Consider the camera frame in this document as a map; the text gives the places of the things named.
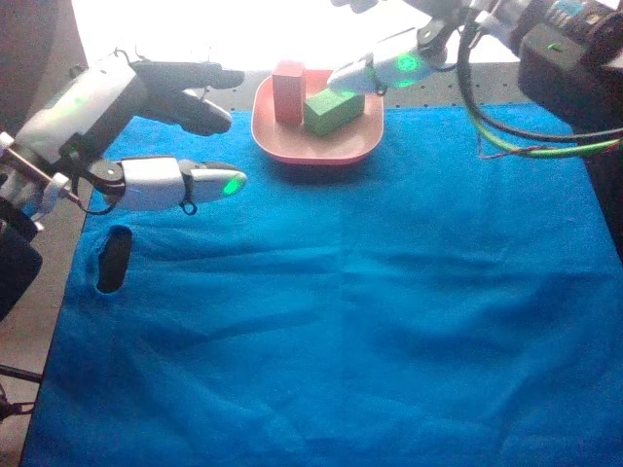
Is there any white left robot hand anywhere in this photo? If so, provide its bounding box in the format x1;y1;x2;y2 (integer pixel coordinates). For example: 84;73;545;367
13;58;248;216

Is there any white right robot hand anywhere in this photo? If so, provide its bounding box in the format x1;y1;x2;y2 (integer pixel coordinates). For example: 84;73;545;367
325;0;471;96

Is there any green cube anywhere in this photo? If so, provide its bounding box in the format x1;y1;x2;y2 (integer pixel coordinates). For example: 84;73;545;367
303;89;366;136

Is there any red cube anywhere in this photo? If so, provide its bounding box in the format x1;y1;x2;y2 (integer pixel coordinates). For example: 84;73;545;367
271;59;307;126

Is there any pink plate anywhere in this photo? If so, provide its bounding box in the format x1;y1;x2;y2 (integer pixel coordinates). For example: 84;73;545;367
250;68;385;166

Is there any blue cloth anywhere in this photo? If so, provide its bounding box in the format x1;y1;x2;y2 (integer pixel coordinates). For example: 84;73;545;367
18;104;623;467

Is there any black metal rod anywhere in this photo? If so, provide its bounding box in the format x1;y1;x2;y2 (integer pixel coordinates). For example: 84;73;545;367
0;364;44;384

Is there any green cable of right arm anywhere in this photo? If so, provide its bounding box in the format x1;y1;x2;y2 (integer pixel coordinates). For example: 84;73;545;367
474;111;623;161

